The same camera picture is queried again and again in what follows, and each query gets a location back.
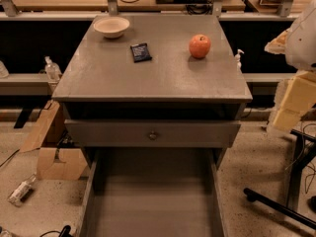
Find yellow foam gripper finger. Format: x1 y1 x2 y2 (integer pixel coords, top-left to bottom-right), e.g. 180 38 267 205
265 30 288 54
273 77 316 131

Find dark blue rxbar wrapper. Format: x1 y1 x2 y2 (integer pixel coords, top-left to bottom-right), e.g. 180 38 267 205
130 43 152 62

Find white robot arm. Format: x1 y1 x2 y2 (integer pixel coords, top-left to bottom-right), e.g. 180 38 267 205
265 0 316 131

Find grey drawer cabinet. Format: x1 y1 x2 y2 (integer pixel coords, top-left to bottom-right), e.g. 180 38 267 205
53 15 252 164

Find round drawer knob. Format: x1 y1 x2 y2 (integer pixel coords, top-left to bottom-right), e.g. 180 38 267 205
148 131 157 140

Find grey middle drawer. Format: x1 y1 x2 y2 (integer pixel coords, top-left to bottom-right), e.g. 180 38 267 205
65 119 240 148

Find grey open bottom drawer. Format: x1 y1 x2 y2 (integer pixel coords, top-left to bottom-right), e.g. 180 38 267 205
77 148 228 237

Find white pump dispenser bottle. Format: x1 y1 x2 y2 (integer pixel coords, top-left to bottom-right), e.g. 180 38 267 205
235 49 245 69

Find red apple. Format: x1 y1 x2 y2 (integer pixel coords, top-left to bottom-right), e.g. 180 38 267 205
189 35 211 58

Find black chair base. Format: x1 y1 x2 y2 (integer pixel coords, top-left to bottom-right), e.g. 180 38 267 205
244 129 316 230

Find white ceramic bowl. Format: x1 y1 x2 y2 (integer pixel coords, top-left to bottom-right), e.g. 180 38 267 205
93 17 130 39

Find brown cardboard box pieces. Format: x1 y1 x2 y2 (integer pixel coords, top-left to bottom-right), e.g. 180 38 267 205
20 101 88 181

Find plastic bottle lying on floor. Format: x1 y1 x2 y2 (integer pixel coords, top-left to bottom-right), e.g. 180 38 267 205
8 174 37 206

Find black cable bundle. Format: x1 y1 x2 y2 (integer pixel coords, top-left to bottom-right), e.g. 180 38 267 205
185 2 214 16

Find metal shelf rail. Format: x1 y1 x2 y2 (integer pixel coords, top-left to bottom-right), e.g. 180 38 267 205
0 11 316 22

